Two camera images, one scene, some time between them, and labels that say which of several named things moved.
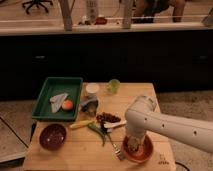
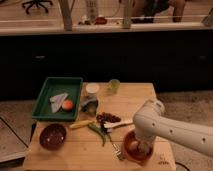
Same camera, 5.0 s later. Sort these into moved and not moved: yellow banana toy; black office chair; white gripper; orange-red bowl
Moved: white gripper
Not moved: yellow banana toy; orange-red bowl; black office chair
